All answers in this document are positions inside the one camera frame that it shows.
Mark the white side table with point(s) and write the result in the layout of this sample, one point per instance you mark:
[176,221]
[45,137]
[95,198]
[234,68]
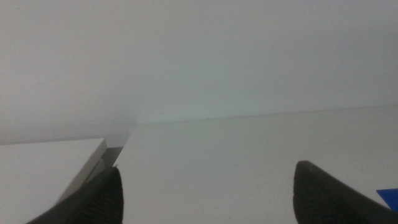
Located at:
[40,174]

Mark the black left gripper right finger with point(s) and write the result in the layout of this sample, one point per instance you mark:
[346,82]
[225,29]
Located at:
[323,202]

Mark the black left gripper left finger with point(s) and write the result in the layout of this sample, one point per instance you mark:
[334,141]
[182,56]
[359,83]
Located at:
[99,205]

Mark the blue rectangular mat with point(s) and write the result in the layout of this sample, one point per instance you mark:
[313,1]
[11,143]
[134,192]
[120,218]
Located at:
[390,197]

